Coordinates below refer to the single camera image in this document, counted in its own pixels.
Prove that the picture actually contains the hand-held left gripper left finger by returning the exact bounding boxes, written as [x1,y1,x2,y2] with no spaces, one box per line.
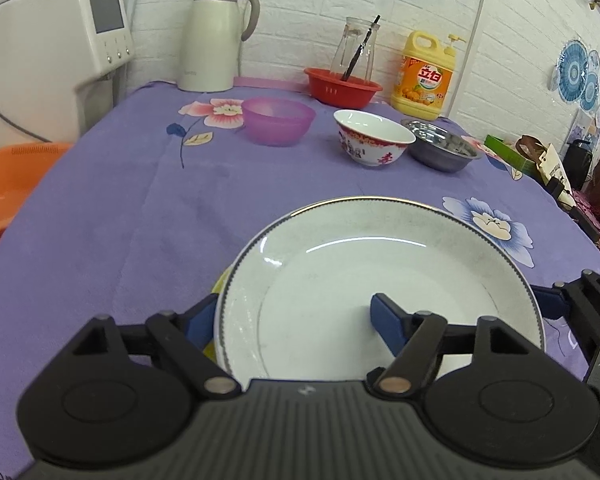
[70,294,242,397]

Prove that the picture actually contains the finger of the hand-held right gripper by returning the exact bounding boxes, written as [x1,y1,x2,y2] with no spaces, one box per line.
[530,270,600,348]

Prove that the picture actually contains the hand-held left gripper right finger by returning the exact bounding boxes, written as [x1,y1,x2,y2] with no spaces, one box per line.
[366,292,536,396]

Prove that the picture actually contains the yellow plate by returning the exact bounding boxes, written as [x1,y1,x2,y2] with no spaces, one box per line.
[202,266,233,366]

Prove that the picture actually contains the white plate with dark rim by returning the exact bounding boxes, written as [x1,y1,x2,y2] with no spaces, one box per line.
[214,196,547,381]

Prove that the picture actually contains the stainless steel bowl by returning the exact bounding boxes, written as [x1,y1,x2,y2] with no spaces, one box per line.
[401,119,485,174]

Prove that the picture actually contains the white ceramic bowl red pattern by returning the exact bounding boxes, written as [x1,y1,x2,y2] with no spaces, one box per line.
[333,109,417,168]

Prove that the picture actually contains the purple plastic bowl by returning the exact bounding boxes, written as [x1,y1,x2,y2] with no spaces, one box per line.
[242,98,316,147]

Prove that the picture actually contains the black power adapter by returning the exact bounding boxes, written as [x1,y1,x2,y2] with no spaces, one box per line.
[545,179,600,241]

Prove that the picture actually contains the purple floral tablecloth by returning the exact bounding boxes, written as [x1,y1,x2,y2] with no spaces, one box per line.
[0,76,600,480]

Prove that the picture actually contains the black speaker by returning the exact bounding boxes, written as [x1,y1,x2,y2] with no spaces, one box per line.
[562,140,593,192]

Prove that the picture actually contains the green box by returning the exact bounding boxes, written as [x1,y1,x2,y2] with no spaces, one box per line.
[484,134,543,178]

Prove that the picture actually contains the small blue paper fan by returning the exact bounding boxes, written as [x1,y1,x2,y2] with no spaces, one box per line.
[578,70,600,113]

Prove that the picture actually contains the large blue paper fan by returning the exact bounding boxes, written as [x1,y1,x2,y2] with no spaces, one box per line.
[557,39,589,102]

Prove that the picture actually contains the red plastic colander basket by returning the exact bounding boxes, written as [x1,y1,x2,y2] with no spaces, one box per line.
[303,67,384,109]

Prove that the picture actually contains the yellow detergent bottle with pump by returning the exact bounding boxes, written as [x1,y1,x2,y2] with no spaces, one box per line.
[391,30,467,121]

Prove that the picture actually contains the orange plastic basin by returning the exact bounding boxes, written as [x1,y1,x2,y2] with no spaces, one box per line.
[0,143,73,251]

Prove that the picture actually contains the black stirring stick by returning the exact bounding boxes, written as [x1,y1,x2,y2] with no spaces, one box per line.
[341,15,382,82]

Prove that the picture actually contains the clear glass carafe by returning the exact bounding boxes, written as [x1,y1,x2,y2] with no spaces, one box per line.
[330,16,379,82]

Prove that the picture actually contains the cream thermos jug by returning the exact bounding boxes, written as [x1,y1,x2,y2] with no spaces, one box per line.
[176,0,261,93]

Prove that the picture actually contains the white water dispenser machine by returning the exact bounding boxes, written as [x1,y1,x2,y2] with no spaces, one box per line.
[0,0,137,158]

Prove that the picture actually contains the beige tote bag brown handles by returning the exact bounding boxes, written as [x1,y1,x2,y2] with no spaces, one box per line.
[516,135,578,211]

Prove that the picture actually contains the grey hose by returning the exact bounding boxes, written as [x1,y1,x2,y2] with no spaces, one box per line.
[0,94,56,144]

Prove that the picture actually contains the white wall cable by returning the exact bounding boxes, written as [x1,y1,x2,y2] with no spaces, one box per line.
[472,0,493,73]

